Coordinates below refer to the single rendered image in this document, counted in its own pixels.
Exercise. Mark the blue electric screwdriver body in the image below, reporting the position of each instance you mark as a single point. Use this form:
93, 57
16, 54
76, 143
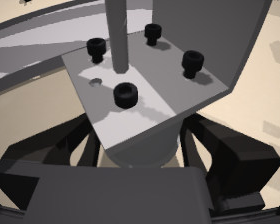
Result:
116, 15

